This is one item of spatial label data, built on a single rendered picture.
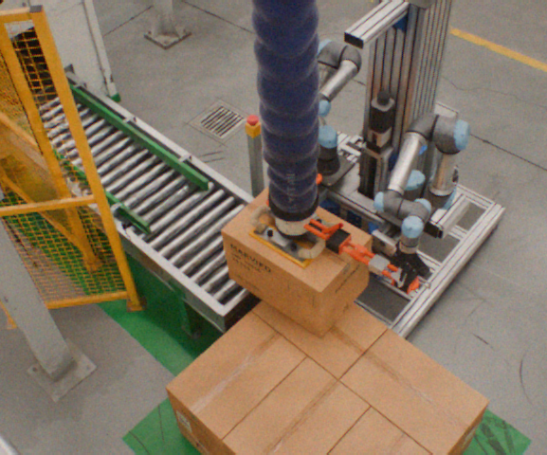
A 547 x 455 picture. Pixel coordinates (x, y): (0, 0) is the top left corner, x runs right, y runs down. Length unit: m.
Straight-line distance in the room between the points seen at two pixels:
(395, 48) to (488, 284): 1.95
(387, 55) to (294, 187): 0.72
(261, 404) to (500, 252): 2.07
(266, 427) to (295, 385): 0.25
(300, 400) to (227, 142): 2.50
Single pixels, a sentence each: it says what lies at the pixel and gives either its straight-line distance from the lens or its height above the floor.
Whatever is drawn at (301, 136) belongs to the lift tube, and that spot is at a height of 1.77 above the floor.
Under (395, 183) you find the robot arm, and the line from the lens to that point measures 2.76.
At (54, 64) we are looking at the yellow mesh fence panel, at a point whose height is 1.85.
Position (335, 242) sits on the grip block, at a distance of 2.98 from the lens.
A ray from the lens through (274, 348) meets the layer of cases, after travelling 3.46.
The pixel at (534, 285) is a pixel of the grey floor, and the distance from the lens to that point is 4.56.
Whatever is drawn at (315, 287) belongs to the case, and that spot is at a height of 1.07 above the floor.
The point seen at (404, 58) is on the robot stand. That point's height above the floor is 1.77.
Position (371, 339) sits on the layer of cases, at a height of 0.54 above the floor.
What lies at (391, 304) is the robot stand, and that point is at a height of 0.21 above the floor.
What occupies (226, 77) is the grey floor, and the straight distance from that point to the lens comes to 5.85.
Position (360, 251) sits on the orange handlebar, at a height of 1.22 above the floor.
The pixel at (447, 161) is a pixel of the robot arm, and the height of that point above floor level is 1.49.
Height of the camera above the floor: 3.54
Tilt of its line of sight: 50 degrees down
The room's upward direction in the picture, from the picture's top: 4 degrees counter-clockwise
